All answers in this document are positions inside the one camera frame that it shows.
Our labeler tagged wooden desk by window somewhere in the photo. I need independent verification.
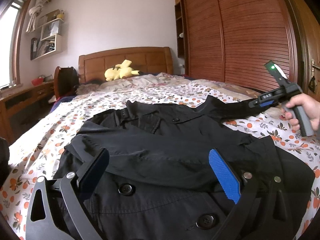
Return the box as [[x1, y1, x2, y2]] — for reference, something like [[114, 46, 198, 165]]
[[1, 81, 54, 145]]

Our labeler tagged red bowl on desk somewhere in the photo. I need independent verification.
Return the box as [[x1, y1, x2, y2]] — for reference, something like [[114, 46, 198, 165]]
[[31, 77, 44, 86]]

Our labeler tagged black backpack on chair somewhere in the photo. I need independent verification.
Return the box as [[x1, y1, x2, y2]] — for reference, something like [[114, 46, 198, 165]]
[[54, 67, 79, 100]]

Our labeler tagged tied white curtain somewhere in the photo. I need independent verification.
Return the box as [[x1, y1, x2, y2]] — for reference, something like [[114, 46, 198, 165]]
[[26, 0, 50, 33]]

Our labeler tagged window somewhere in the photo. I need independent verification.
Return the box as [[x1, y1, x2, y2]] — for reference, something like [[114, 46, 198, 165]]
[[1, 0, 31, 89]]

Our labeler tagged yellow plush toy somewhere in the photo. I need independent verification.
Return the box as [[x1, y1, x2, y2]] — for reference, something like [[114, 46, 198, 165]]
[[104, 60, 140, 82]]

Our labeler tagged floral quilt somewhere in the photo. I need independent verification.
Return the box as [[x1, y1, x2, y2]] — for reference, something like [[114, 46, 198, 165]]
[[76, 73, 260, 99]]

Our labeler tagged black trench coat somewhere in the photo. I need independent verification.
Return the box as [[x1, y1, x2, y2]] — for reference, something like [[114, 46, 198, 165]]
[[54, 96, 315, 239]]

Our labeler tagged person right hand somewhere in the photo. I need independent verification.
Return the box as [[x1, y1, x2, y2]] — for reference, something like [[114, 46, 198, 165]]
[[280, 93, 320, 132]]

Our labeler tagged wooden headboard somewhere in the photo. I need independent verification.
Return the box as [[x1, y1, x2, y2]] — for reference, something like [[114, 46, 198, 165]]
[[78, 46, 174, 84]]

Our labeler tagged door handle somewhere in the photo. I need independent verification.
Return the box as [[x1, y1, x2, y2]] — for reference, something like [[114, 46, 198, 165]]
[[308, 59, 320, 93]]

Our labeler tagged wooden louvered wardrobe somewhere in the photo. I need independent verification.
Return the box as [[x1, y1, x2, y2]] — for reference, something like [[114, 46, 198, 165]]
[[175, 0, 303, 91]]

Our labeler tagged white wall shelf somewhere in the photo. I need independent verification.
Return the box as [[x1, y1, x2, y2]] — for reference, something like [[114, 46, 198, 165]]
[[30, 9, 64, 61]]

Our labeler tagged orange print bed sheet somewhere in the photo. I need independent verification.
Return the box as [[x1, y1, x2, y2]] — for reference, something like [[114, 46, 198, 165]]
[[1, 85, 319, 239]]

